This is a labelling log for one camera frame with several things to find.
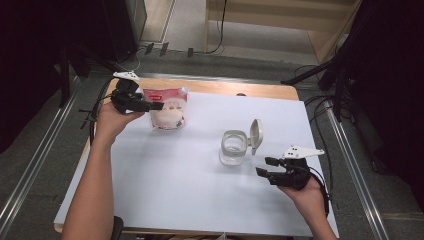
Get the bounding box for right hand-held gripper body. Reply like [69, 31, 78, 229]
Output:
[267, 145, 325, 192]

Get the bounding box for white paper sheet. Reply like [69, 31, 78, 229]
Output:
[53, 91, 341, 239]

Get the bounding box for black stand with long leg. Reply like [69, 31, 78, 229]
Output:
[280, 0, 369, 123]

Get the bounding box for black floor cables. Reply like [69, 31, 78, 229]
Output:
[293, 64, 335, 168]

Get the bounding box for pink printed plastic bag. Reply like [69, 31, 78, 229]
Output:
[142, 86, 190, 132]

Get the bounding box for black curtain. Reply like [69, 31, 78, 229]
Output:
[348, 0, 424, 203]
[0, 0, 113, 155]

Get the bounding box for thin white floor cable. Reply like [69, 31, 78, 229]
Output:
[115, 49, 142, 73]

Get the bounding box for black stand with short legs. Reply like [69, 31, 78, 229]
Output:
[57, 42, 132, 108]

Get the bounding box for person's right hand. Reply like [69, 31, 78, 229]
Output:
[277, 177, 328, 218]

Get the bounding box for thin black hanging cable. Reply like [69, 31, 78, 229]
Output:
[203, 0, 228, 55]

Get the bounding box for black cabinet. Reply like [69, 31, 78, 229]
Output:
[100, 0, 148, 63]

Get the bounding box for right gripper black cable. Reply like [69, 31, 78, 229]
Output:
[307, 165, 332, 218]

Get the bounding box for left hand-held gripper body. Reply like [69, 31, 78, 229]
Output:
[110, 70, 152, 115]

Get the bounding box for light wooden cabinet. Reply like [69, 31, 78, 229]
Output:
[204, 0, 364, 65]

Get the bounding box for person's left hand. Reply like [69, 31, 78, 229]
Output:
[94, 101, 146, 145]

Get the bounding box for clear jar with white lid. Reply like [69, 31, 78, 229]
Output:
[218, 118, 265, 167]

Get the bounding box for metal floor rail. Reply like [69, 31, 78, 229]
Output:
[0, 75, 82, 232]
[323, 99, 390, 240]

